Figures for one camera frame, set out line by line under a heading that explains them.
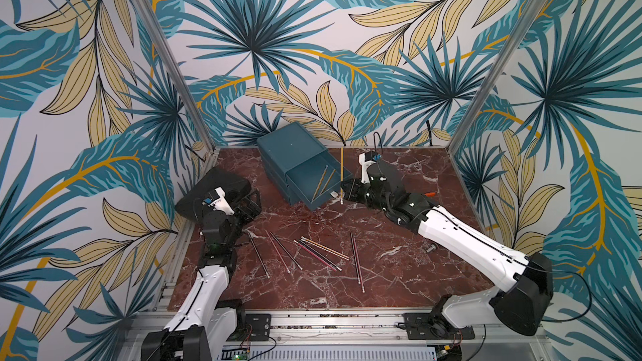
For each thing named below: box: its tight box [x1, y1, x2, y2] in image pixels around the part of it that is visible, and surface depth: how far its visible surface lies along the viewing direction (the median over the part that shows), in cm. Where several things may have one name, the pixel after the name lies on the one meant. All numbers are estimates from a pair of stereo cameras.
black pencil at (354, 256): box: [349, 230, 361, 285], surface depth 90 cm
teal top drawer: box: [285, 151, 353, 212], surface depth 89 cm
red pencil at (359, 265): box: [352, 236, 366, 294], surface depth 87 cm
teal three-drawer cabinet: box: [256, 121, 353, 212], surface depth 90 cm
